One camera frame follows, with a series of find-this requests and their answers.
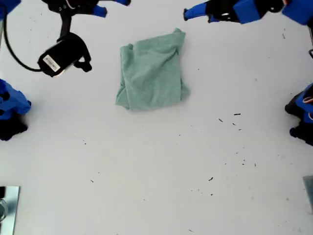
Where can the mint green t-shirt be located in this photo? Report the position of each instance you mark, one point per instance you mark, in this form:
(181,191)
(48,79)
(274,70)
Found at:
(151,78)

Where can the black clamp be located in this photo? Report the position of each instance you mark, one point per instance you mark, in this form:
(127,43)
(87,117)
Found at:
(2,192)

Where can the black camera stalk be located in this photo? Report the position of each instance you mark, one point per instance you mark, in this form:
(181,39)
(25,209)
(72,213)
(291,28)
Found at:
(65,24)

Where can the black camera box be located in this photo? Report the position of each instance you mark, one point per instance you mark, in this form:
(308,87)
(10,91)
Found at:
(58,56)

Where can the steel base plate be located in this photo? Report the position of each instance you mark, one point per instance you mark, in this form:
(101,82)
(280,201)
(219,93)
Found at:
(309,191)
(12,210)

